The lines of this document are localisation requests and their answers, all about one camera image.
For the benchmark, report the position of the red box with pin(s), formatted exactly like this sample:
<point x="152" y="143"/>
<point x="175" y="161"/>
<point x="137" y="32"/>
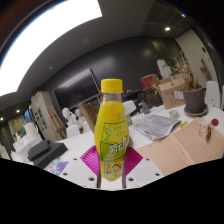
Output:
<point x="147" y="81"/>

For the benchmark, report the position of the group of ceiling spot lights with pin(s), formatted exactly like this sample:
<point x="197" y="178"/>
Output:
<point x="167" y="29"/>

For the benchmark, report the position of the yellow drink bottle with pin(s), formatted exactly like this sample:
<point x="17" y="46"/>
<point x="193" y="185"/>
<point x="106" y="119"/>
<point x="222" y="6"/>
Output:
<point x="111" y="133"/>

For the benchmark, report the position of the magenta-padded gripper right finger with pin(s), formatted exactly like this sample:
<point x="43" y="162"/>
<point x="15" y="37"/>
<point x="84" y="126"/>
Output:
<point x="143" y="170"/>

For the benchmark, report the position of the brown cardboard box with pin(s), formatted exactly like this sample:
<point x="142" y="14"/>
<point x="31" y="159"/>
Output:
<point x="170" y="93"/>

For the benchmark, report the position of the dark glass bottle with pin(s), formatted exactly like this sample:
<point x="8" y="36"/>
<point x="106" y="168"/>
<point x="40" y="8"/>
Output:
<point x="145" y="108"/>

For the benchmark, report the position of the grey newspaper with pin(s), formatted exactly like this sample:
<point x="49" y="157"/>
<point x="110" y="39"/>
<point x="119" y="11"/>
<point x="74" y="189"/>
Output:
<point x="155" y="126"/>

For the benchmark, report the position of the wooden easel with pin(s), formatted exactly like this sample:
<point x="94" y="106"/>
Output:
<point x="57" y="121"/>

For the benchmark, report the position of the group of white plaster busts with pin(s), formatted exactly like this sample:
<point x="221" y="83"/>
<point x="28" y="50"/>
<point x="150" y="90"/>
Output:
<point x="66" y="115"/>

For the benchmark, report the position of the small yellow tag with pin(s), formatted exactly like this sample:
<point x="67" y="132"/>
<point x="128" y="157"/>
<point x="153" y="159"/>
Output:
<point x="184" y="124"/>

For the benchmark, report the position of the black flat box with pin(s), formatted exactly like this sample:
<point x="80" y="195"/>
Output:
<point x="46" y="153"/>

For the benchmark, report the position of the flat round red coaster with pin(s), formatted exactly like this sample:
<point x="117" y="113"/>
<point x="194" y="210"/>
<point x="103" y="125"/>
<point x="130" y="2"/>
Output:
<point x="215" y="122"/>

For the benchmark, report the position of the white chair with backpack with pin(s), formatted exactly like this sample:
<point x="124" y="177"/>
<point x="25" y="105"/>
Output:
<point x="222" y="98"/>

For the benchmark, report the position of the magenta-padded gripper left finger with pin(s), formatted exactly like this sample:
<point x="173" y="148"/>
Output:
<point x="78" y="170"/>

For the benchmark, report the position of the white tape roll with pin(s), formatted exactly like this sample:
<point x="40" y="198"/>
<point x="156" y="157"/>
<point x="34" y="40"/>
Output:
<point x="173" y="114"/>

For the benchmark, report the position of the wooden mannequin figure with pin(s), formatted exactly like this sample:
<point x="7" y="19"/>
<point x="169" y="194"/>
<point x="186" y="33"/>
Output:
<point x="205" y="69"/>

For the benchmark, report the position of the black wall screen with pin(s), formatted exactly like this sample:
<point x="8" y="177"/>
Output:
<point x="76" y="88"/>

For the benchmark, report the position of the clear spray bottle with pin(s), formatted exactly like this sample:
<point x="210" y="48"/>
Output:
<point x="129" y="118"/>

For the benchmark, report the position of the grey round plant saucer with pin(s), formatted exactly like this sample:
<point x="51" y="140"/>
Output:
<point x="196" y="114"/>

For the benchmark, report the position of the white shelf unit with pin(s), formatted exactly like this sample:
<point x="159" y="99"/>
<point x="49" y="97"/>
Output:
<point x="41" y="115"/>

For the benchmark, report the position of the tall white statue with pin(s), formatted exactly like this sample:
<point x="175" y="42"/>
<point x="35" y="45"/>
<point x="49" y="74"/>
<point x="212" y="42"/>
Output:
<point x="164" y="68"/>

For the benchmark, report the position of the dried plant in grey pot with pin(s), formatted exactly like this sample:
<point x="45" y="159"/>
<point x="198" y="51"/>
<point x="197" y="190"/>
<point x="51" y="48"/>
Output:
<point x="194" y="100"/>

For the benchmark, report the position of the long bright ceiling panel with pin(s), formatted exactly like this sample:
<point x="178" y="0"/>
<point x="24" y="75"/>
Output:
<point x="43" y="36"/>

